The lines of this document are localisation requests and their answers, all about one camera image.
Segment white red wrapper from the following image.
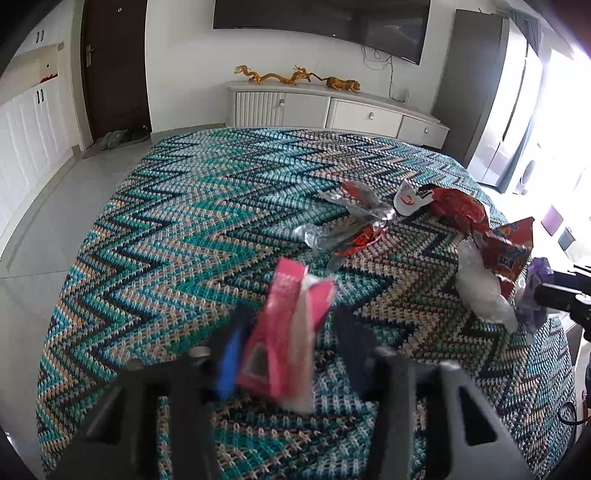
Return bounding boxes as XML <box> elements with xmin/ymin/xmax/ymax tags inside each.
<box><xmin>392</xmin><ymin>180</ymin><xmax>433</xmax><ymax>217</ymax></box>

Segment white wall cabinets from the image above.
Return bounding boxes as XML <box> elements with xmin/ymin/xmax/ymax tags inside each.
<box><xmin>0</xmin><ymin>25</ymin><xmax>81</xmax><ymax>241</ymax></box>

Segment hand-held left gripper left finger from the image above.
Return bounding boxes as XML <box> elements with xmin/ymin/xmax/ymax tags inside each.
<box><xmin>46</xmin><ymin>309</ymin><xmax>254</xmax><ymax>480</ymax></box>

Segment dark brown door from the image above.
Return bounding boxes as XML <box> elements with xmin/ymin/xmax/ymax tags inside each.
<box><xmin>81</xmin><ymin>0</ymin><xmax>152</xmax><ymax>141</ymax></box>

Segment black wall television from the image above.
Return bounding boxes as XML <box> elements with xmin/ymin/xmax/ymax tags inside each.
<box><xmin>212</xmin><ymin>0</ymin><xmax>432</xmax><ymax>65</ymax></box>

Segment pink snack wrapper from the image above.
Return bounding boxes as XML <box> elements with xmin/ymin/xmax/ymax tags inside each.
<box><xmin>235</xmin><ymin>256</ymin><xmax>338</xmax><ymax>414</ymax></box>

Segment black television cable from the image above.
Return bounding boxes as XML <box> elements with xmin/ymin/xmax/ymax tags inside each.
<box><xmin>362</xmin><ymin>46</ymin><xmax>411</xmax><ymax>101</ymax></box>

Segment orange red snack bag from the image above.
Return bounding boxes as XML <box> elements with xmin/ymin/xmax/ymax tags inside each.
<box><xmin>471</xmin><ymin>217</ymin><xmax>535</xmax><ymax>298</ymax></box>

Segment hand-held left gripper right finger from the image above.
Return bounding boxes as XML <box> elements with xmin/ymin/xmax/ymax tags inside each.
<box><xmin>332</xmin><ymin>305</ymin><xmax>536</xmax><ymax>480</ymax></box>

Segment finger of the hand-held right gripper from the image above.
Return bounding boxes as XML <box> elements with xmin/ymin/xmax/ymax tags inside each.
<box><xmin>533</xmin><ymin>281</ymin><xmax>591</xmax><ymax>308</ymax></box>
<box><xmin>551</xmin><ymin>267</ymin><xmax>591</xmax><ymax>285</ymax></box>

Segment blue curtain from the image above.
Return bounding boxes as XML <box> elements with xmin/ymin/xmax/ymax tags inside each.
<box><xmin>510</xmin><ymin>9</ymin><xmax>546</xmax><ymax>52</ymax></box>

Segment grey refrigerator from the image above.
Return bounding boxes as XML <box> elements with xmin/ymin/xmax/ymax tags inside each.
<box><xmin>429</xmin><ymin>8</ymin><xmax>546</xmax><ymax>190</ymax></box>

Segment golden tiger figurine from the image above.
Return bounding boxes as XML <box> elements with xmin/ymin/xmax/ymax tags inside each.
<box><xmin>321</xmin><ymin>76</ymin><xmax>362</xmax><ymax>95</ymax></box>

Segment long golden dragon figurine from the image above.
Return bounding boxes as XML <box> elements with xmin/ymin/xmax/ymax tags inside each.
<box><xmin>235</xmin><ymin>65</ymin><xmax>283</xmax><ymax>86</ymax></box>

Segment zigzag knitted blanket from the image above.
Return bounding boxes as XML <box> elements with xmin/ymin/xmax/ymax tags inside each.
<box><xmin>36</xmin><ymin>127</ymin><xmax>578</xmax><ymax>480</ymax></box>

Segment white TV cabinet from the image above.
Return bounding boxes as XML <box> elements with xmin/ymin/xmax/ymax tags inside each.
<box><xmin>225</xmin><ymin>79</ymin><xmax>451</xmax><ymax>149</ymax></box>

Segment purple wrapper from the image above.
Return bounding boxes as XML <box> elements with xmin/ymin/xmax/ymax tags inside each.
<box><xmin>515</xmin><ymin>256</ymin><xmax>553</xmax><ymax>334</ymax></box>

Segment purple stool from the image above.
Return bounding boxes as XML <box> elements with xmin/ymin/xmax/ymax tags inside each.
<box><xmin>540</xmin><ymin>205</ymin><xmax>565</xmax><ymax>234</ymax></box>

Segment washing machine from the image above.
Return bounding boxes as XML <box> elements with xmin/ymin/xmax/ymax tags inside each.
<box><xmin>515</xmin><ymin>157</ymin><xmax>539</xmax><ymax>195</ymax></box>

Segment silver red foil wrapper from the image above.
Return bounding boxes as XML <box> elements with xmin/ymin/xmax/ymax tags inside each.
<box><xmin>320</xmin><ymin>180</ymin><xmax>397</xmax><ymax>232</ymax></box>
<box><xmin>302</xmin><ymin>222</ymin><xmax>386</xmax><ymax>258</ymax></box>

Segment short golden dragon figurine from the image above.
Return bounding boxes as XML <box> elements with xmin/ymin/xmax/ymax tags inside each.
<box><xmin>288</xmin><ymin>66</ymin><xmax>320</xmax><ymax>87</ymax></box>

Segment grey slippers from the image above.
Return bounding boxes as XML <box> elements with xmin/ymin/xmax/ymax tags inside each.
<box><xmin>95</xmin><ymin>129</ymin><xmax>129</xmax><ymax>151</ymax></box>

